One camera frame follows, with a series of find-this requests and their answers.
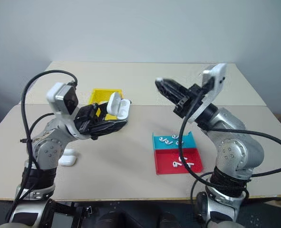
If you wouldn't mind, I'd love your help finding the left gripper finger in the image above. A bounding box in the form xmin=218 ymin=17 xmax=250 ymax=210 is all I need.
xmin=89 ymin=119 xmax=128 ymax=140
xmin=92 ymin=101 xmax=109 ymax=119

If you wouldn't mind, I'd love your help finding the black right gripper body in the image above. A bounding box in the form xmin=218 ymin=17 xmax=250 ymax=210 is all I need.
xmin=173 ymin=84 xmax=204 ymax=117

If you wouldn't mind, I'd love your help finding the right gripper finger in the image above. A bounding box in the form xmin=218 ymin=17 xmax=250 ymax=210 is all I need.
xmin=155 ymin=78 xmax=191 ymax=96
xmin=155 ymin=84 xmax=187 ymax=106

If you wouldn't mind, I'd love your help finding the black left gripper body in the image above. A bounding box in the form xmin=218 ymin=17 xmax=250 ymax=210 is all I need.
xmin=73 ymin=103 xmax=102 ymax=134

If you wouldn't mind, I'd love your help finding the yellow plastic bin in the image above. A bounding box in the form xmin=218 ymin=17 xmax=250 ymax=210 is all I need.
xmin=89 ymin=88 xmax=125 ymax=121

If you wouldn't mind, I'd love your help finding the blue plastic tray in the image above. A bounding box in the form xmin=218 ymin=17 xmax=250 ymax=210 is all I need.
xmin=152 ymin=131 xmax=198 ymax=151

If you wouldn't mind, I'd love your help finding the red plastic tray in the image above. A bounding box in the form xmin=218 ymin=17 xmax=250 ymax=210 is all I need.
xmin=154 ymin=147 xmax=204 ymax=176

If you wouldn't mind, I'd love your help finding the dark rounded shape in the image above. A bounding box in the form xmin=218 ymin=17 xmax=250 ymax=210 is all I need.
xmin=158 ymin=211 xmax=179 ymax=228
xmin=99 ymin=209 xmax=132 ymax=228

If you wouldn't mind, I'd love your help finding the black boxy robot part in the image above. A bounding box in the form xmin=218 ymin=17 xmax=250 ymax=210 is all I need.
xmin=46 ymin=199 xmax=94 ymax=228

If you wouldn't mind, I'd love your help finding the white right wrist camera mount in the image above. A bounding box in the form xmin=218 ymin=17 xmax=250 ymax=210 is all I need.
xmin=186 ymin=63 xmax=227 ymax=124

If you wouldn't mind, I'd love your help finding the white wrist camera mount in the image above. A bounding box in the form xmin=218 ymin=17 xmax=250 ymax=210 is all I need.
xmin=186 ymin=63 xmax=227 ymax=124
xmin=47 ymin=82 xmax=80 ymax=124

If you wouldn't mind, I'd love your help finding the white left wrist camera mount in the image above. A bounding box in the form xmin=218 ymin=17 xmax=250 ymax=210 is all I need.
xmin=47 ymin=82 xmax=80 ymax=124

